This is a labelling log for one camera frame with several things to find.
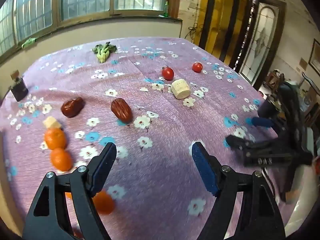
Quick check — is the orange tangerine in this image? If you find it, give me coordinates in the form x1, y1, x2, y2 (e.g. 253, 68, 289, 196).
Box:
44, 128, 67, 150
65, 190, 116, 216
50, 148, 73, 172

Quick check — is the white cylindrical root piece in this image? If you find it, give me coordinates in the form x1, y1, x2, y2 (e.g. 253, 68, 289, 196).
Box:
171, 79, 190, 100

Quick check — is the small red tomato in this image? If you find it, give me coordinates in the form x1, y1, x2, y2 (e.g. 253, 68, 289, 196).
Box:
192, 62, 203, 73

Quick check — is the large red tomato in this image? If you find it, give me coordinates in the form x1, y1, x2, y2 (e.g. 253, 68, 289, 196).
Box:
161, 66, 174, 81

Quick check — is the red jujube date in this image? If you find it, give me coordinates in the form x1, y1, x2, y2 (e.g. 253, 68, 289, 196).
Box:
111, 98, 133, 124
61, 97, 85, 118

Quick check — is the purple floral tablecloth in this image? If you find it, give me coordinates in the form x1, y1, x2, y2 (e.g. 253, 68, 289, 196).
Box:
1, 37, 276, 239

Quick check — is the pale yellow root chunk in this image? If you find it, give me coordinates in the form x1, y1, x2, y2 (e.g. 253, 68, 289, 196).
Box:
43, 116, 62, 129

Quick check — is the stained glass door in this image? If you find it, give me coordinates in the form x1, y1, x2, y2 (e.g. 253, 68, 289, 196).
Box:
238, 0, 286, 90

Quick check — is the black jar with cork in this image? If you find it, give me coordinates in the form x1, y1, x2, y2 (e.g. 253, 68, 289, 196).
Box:
10, 70, 29, 102

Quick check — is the green bottle on sill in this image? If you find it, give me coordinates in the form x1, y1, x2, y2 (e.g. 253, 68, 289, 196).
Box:
163, 1, 169, 17

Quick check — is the green leafy vegetable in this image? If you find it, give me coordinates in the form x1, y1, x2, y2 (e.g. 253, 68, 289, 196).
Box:
92, 42, 117, 63

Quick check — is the green cloth on sill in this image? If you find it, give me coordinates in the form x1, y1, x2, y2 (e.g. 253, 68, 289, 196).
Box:
21, 37, 36, 49

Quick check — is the framed wall picture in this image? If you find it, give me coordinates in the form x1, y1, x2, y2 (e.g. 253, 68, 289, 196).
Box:
309, 39, 320, 72

